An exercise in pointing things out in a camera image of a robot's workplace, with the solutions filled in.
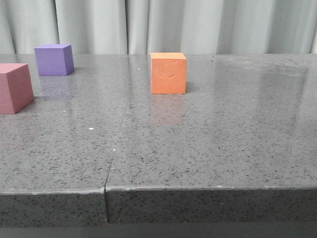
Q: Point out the orange foam cube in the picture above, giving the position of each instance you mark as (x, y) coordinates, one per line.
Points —
(169, 73)

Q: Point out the grey curtain backdrop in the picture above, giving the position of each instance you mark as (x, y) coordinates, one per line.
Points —
(144, 26)

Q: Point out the purple foam cube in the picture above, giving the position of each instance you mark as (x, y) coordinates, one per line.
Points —
(54, 59)

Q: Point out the pink foam cube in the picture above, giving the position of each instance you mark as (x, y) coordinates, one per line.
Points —
(16, 89)

